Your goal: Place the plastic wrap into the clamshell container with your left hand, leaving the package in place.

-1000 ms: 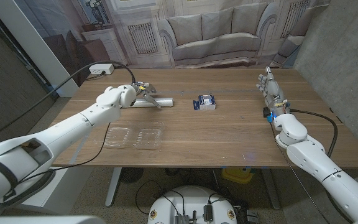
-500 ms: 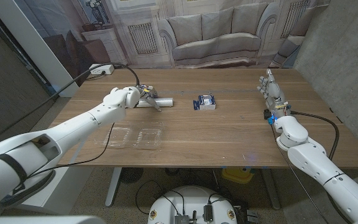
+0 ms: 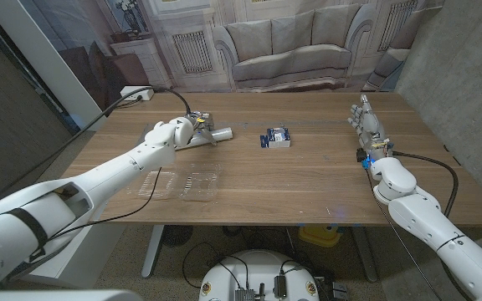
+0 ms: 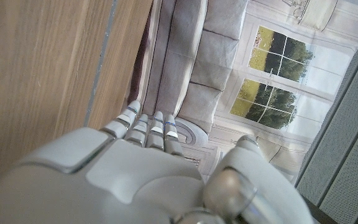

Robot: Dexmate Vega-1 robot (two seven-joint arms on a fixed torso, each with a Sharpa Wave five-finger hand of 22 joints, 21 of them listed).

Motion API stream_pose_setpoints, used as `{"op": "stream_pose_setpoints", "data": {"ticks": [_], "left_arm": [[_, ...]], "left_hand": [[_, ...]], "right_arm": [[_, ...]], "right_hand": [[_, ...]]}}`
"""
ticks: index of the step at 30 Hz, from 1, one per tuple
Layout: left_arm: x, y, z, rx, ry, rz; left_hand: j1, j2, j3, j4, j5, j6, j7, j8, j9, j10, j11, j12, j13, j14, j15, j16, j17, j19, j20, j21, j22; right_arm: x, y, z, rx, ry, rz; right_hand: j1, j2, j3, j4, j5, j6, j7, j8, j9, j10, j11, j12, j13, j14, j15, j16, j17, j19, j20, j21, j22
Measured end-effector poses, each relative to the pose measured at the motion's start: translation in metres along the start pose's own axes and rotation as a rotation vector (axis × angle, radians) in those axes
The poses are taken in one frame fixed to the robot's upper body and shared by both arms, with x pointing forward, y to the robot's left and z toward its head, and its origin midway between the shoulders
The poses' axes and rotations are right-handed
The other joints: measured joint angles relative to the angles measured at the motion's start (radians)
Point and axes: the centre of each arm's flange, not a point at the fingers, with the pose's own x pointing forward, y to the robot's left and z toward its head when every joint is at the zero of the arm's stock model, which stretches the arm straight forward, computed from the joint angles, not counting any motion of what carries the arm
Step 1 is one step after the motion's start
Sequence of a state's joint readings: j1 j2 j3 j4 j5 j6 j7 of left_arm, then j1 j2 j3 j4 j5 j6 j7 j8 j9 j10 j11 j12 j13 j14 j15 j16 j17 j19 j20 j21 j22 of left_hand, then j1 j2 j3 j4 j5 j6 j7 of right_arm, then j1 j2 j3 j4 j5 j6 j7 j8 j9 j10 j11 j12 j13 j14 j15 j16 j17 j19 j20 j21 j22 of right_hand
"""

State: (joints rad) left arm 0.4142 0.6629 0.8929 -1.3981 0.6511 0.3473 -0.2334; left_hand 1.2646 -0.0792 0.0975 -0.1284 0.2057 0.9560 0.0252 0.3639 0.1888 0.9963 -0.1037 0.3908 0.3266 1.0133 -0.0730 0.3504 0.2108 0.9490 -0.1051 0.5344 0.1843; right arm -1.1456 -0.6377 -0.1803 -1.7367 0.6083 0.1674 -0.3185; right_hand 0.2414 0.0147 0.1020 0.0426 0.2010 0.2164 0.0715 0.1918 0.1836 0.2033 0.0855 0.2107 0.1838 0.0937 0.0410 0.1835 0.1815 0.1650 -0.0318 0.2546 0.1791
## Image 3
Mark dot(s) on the white table leg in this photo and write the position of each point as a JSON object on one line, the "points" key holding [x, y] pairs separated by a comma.
{"points": [[364, 255], [153, 251]]}

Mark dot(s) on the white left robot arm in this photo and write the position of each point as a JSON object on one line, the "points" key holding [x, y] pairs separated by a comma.
{"points": [[98, 188]]}

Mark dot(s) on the round black floor fan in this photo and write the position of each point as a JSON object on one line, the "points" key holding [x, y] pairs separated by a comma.
{"points": [[177, 235]]}

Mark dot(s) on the white power strip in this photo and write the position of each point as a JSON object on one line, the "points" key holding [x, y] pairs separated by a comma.
{"points": [[130, 93]]}

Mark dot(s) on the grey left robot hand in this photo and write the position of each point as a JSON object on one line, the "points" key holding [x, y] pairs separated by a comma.
{"points": [[203, 123]]}

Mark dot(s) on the blue and white package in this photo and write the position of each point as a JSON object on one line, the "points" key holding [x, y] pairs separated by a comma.
{"points": [[276, 138]]}

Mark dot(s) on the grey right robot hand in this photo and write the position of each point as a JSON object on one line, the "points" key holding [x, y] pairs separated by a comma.
{"points": [[370, 127]]}

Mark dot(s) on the clear plastic wrap roll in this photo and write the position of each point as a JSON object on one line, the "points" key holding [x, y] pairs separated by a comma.
{"points": [[223, 134]]}

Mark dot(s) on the clear plastic clamshell container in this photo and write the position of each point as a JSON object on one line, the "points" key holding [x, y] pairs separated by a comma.
{"points": [[201, 184]]}

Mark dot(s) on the white robot torso base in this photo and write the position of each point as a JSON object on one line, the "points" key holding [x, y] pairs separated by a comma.
{"points": [[257, 267]]}

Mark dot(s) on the yellow object under table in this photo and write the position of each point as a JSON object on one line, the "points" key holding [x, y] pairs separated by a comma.
{"points": [[318, 235]]}

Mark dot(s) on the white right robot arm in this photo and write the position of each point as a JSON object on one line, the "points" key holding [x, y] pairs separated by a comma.
{"points": [[433, 226]]}

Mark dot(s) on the printed living room backdrop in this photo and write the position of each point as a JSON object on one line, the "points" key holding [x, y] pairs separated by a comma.
{"points": [[291, 42]]}

